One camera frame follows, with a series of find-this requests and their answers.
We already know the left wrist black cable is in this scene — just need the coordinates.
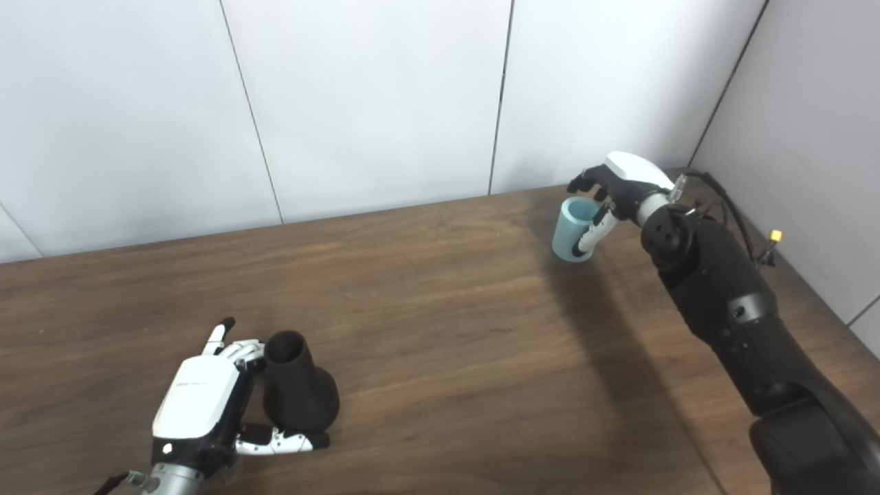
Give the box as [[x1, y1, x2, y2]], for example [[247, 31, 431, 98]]
[[93, 470, 149, 495]]

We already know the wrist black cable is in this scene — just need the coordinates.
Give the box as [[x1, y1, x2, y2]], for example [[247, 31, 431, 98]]
[[93, 470, 149, 495], [670, 168, 771, 269]]

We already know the black flared nozzle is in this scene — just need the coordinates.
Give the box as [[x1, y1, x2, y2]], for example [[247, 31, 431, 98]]
[[263, 331, 341, 434]]

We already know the light-blue hose piece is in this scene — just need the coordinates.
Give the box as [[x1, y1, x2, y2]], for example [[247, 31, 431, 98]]
[[551, 197, 602, 263]]

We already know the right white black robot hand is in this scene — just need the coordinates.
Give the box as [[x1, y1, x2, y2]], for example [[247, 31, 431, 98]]
[[566, 151, 678, 255]]

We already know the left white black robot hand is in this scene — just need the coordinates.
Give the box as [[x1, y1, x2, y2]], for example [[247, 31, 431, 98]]
[[151, 316, 331, 475]]

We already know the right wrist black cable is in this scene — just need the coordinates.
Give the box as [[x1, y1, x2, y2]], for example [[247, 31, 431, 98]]
[[670, 168, 771, 269]]

